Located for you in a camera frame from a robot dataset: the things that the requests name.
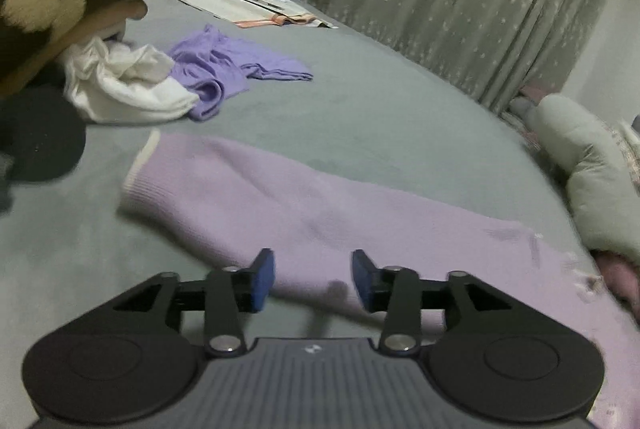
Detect lilac knit sweater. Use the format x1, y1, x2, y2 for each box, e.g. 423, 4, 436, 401
122, 130, 639, 428

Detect pink pillow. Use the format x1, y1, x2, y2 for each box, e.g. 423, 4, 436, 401
593, 251, 639, 317

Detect grey duvet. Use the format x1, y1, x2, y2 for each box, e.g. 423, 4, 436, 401
509, 93, 639, 262

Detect grey bed sheet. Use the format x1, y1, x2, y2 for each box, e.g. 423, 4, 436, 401
1, 26, 592, 428

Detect white crumpled garment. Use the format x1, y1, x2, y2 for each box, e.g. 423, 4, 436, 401
60, 37, 198, 125

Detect purple crumpled garment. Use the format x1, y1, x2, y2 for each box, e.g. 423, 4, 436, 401
167, 24, 314, 123

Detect white papers and booklets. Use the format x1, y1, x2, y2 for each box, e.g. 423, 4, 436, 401
178, 0, 336, 30

